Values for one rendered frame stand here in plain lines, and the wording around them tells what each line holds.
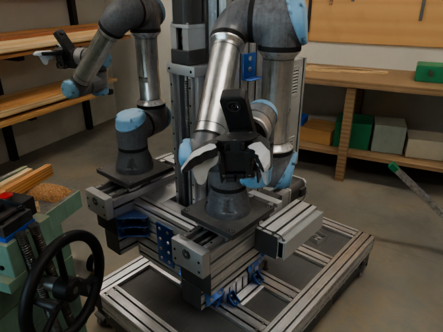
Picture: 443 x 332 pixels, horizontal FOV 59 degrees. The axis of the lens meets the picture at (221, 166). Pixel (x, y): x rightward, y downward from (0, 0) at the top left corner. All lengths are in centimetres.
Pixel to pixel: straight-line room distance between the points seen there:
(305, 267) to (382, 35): 228
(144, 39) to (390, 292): 177
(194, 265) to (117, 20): 86
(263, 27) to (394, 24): 272
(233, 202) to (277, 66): 43
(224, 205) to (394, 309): 130
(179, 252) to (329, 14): 291
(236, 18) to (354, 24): 273
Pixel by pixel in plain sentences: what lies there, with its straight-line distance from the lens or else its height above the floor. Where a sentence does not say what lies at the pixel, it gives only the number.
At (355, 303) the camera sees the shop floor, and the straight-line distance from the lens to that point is 224.
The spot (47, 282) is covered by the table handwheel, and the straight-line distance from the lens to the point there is 108.
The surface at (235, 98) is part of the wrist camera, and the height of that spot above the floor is 131.
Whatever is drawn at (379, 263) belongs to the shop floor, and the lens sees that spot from 255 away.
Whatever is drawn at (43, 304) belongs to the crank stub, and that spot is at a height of 87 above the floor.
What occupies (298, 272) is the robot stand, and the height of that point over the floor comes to 21.
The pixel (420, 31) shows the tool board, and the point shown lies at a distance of 369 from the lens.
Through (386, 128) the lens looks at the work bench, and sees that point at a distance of 340.
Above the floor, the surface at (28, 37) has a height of 113.
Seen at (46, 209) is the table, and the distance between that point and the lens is 124.
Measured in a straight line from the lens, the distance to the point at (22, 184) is 135.
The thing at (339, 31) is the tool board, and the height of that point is 114.
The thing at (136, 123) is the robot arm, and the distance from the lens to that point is 150.
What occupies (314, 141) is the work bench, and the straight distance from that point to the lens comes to 350.
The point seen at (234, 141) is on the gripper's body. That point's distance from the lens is 66.
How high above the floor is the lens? 148
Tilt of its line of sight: 25 degrees down
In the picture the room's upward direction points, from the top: straight up
